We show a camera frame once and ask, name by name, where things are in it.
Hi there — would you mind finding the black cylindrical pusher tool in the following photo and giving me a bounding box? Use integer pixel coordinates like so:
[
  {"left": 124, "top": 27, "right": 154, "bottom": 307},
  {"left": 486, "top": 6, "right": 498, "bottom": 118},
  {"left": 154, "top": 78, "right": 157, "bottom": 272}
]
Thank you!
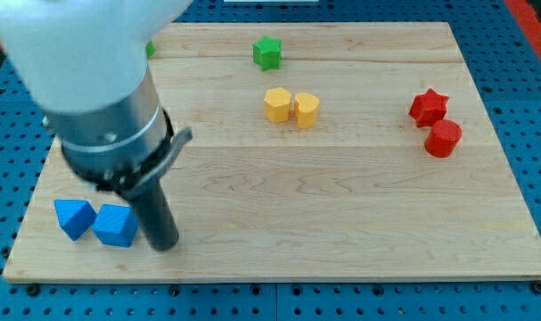
[{"left": 119, "top": 179, "right": 179, "bottom": 251}]

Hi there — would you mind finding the blue cube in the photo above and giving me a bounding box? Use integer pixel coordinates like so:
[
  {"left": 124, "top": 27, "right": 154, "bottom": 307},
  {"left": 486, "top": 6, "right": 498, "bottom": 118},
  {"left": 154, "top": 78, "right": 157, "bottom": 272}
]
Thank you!
[{"left": 92, "top": 204, "right": 138, "bottom": 248}]

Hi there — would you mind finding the red cylinder block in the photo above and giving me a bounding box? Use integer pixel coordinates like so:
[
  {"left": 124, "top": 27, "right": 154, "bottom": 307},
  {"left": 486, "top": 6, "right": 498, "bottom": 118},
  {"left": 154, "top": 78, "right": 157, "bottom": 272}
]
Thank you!
[{"left": 424, "top": 119, "right": 463, "bottom": 158}]

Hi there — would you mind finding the green block behind arm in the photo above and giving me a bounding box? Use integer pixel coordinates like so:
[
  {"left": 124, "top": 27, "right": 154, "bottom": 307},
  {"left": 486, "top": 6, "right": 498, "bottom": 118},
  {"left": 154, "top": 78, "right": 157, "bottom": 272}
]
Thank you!
[{"left": 145, "top": 41, "right": 156, "bottom": 58}]

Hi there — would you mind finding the blue triangular block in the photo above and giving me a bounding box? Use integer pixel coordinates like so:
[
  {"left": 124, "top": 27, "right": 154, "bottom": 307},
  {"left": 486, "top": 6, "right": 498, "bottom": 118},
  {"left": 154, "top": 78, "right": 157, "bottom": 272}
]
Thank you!
[{"left": 53, "top": 199, "right": 96, "bottom": 241}]

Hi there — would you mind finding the yellow hexagon block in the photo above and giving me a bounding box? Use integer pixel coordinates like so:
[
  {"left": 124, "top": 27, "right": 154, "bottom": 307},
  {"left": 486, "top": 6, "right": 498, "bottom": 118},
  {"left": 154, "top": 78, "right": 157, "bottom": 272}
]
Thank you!
[{"left": 264, "top": 87, "right": 291, "bottom": 123}]

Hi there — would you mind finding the wooden board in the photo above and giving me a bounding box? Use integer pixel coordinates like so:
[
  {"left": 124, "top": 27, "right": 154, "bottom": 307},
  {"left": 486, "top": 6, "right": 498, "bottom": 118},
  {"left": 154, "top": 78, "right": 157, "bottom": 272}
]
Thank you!
[{"left": 4, "top": 22, "right": 541, "bottom": 284}]

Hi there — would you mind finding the yellow heart block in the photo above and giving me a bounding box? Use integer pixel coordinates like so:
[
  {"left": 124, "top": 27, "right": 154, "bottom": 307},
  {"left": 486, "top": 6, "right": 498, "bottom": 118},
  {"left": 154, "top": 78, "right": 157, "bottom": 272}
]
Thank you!
[{"left": 294, "top": 93, "right": 320, "bottom": 129}]

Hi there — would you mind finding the blue perforated mat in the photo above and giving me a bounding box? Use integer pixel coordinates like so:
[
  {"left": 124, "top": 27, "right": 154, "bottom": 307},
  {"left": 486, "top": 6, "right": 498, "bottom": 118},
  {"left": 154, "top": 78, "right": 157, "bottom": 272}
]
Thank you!
[{"left": 0, "top": 0, "right": 541, "bottom": 320}]

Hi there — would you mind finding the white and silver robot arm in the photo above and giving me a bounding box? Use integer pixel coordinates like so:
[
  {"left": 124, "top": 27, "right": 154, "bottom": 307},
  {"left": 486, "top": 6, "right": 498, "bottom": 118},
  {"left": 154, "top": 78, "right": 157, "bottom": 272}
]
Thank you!
[{"left": 0, "top": 0, "right": 191, "bottom": 190}]

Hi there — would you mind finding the red star block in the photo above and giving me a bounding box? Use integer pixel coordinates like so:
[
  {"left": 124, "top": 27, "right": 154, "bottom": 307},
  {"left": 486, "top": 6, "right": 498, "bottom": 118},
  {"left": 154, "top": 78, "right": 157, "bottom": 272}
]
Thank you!
[{"left": 408, "top": 88, "right": 449, "bottom": 128}]

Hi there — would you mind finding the green star block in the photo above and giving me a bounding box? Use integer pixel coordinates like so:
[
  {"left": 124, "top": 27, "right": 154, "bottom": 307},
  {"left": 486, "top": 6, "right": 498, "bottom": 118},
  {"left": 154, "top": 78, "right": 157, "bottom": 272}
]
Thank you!
[{"left": 252, "top": 36, "right": 282, "bottom": 71}]

